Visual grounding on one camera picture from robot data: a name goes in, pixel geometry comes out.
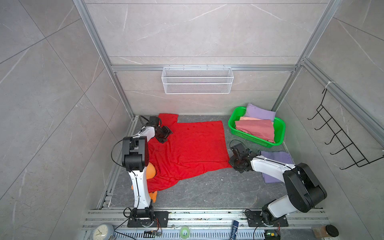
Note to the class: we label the pink folded t shirt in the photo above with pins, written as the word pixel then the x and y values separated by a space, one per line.
pixel 263 129

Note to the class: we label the brown jar black lid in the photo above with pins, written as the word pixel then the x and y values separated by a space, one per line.
pixel 327 231

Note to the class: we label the small green circuit device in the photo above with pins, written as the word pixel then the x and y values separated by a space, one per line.
pixel 272 235

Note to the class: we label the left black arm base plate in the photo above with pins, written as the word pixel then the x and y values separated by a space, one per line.
pixel 157 219

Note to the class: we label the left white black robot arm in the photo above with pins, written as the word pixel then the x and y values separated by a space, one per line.
pixel 135 159

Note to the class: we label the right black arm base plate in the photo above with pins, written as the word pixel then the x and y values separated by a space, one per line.
pixel 264 219

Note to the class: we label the orange plush dolphin toy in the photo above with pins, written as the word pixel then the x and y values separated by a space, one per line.
pixel 151 171

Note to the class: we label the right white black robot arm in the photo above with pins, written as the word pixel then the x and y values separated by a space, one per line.
pixel 304 190

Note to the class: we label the red t shirt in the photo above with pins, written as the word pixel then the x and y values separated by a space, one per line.
pixel 191 150

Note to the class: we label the aluminium front rail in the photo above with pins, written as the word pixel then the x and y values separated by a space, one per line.
pixel 204 219

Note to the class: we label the white analog clock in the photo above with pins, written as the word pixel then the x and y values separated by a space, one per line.
pixel 103 232

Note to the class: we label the purple folded t shirt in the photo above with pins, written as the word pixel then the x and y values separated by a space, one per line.
pixel 282 157

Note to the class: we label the purple t shirt in basket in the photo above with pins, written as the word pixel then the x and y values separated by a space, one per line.
pixel 258 113

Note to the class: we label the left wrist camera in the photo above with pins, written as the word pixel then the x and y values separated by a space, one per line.
pixel 154 121

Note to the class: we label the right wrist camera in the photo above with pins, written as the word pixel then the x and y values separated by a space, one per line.
pixel 238 148

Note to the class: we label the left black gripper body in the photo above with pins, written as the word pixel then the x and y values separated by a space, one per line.
pixel 163 133

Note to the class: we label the black wire hook rack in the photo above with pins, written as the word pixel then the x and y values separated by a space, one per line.
pixel 348 146

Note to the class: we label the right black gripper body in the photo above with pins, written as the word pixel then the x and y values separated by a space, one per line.
pixel 235 162

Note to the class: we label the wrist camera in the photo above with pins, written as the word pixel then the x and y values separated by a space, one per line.
pixel 154 121
pixel 238 148

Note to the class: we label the green tape roll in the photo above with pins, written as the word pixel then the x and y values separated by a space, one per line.
pixel 185 233

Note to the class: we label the blue marker pen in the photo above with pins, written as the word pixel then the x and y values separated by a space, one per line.
pixel 234 230

